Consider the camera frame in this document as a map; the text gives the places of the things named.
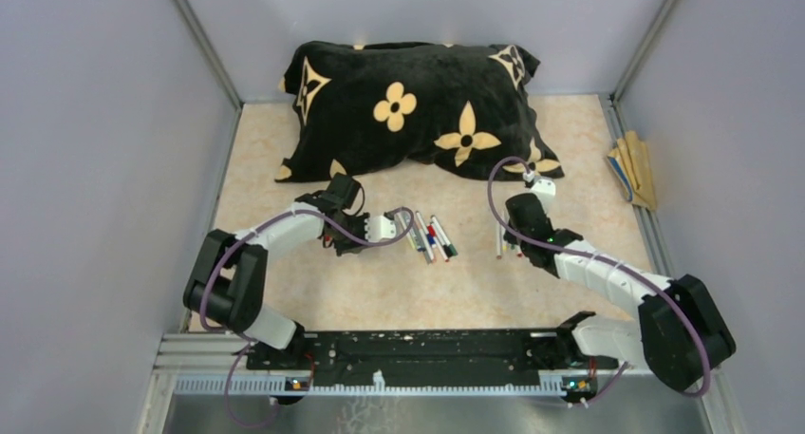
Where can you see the white pen with brown cap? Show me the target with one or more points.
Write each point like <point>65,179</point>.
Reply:
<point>500,243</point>

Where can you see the black pillow with cream flowers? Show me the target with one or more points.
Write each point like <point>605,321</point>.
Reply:
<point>366,108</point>

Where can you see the white pen with light-green cap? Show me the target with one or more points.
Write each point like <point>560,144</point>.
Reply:
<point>402,224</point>

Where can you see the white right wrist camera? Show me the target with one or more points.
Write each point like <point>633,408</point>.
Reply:
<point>543,188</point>

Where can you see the aluminium front frame rail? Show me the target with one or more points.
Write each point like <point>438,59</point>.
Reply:
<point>215,364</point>

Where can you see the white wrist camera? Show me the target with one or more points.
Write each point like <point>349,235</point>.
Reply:
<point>543,188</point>
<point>380,229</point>

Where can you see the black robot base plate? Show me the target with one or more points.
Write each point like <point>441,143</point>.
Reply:
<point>428,358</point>

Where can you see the folded yellow and blue cloth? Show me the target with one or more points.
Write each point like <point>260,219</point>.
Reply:
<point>629,163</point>

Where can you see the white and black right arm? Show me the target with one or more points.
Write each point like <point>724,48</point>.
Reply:
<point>675,328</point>

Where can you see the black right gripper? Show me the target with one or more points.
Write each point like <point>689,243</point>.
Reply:
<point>511,238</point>

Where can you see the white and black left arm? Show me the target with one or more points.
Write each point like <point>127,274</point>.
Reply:
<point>227,283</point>

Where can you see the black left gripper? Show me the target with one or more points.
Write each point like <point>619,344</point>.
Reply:
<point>341,250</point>

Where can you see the aluminium wall rail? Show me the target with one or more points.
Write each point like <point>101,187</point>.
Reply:
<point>208,52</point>

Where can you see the white pen with red cap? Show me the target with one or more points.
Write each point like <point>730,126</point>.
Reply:
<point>439,245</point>

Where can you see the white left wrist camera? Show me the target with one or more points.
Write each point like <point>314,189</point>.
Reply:
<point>380,229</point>

